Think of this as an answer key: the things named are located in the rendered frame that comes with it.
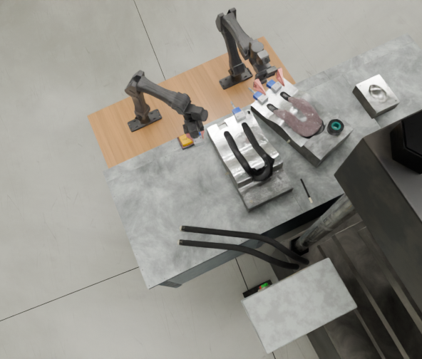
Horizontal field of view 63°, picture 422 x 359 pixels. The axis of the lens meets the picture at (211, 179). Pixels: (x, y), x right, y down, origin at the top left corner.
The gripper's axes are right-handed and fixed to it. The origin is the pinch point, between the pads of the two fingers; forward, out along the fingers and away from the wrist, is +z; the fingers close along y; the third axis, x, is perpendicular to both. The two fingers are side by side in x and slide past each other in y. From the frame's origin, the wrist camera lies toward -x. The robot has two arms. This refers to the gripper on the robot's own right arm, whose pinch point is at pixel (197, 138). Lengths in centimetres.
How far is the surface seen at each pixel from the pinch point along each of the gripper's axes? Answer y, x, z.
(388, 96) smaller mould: 106, 3, 16
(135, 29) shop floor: -33, 198, 16
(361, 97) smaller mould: 93, 9, 16
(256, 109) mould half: 35.5, 15.9, 6.4
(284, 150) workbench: 42.7, -5.9, 22.4
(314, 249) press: 39, -56, 45
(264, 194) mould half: 23.8, -29.6, 24.3
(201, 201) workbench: -8.6, -21.4, 24.5
